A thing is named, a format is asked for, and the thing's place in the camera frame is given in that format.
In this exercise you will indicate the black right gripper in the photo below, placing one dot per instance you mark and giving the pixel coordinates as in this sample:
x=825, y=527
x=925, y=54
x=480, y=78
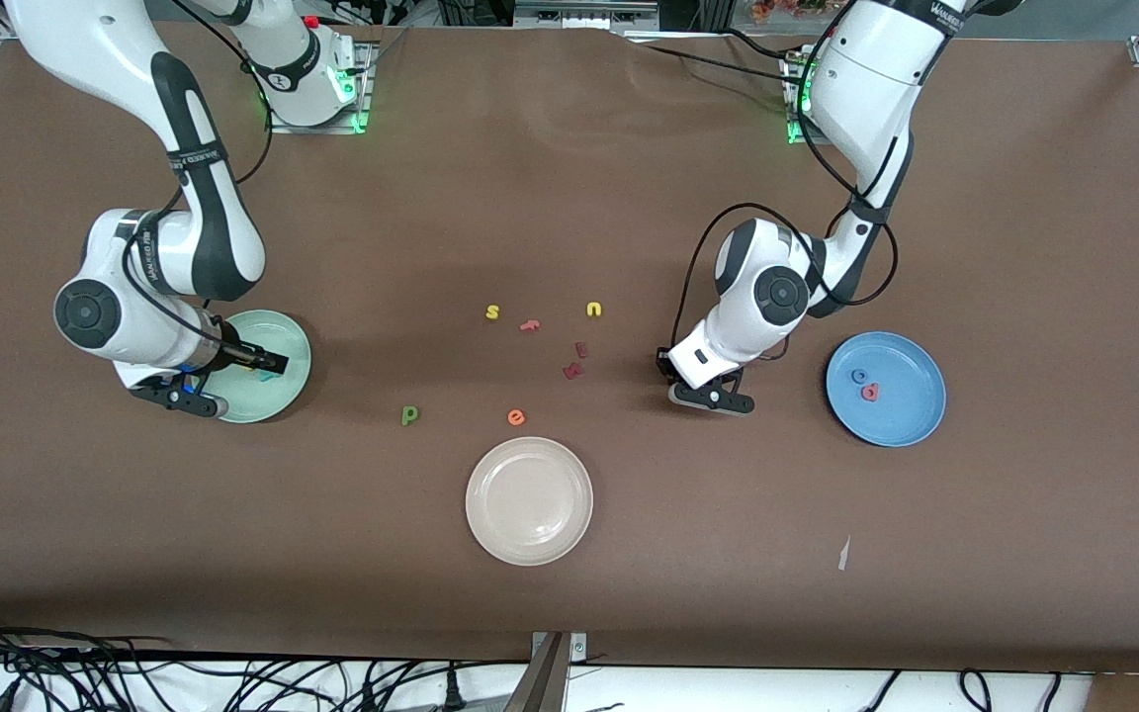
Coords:
x=231, y=351

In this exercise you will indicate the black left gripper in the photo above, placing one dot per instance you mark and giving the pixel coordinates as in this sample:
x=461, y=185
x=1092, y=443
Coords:
x=663, y=363

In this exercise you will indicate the green letter p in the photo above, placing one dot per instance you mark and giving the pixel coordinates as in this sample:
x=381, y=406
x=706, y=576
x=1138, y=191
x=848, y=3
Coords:
x=410, y=414

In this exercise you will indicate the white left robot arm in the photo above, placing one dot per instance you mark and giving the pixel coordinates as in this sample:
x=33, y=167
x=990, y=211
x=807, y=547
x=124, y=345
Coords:
x=777, y=292

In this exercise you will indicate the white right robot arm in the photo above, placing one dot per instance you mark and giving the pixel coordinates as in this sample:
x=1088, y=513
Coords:
x=115, y=316

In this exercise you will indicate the green plate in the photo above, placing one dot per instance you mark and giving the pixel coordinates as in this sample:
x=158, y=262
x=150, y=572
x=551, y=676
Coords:
x=278, y=331

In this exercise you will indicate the dark red letter k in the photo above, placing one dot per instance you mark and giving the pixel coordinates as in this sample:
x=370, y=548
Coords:
x=573, y=371

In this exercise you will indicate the brown table cover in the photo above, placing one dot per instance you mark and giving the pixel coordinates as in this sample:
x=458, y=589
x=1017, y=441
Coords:
x=629, y=198

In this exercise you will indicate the beige plate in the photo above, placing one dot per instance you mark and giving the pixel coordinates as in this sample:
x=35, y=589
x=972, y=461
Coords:
x=529, y=500

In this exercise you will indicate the blue plate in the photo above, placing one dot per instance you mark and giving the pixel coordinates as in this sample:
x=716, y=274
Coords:
x=901, y=410

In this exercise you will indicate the small white paper scrap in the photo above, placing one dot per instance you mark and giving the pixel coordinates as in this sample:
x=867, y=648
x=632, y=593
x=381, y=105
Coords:
x=843, y=554

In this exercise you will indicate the grey equipment box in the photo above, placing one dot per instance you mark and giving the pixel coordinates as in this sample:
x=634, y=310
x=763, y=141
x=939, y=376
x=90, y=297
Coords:
x=584, y=12

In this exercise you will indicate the artificial flowers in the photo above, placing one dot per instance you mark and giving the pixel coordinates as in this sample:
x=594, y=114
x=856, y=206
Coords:
x=782, y=8

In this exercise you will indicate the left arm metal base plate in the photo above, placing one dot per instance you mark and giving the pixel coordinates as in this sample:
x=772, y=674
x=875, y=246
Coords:
x=793, y=136

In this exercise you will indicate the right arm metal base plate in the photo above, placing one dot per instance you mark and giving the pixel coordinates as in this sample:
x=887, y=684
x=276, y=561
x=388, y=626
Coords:
x=367, y=94

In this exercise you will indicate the metal table edge bracket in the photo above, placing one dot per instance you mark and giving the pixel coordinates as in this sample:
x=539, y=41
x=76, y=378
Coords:
x=555, y=677

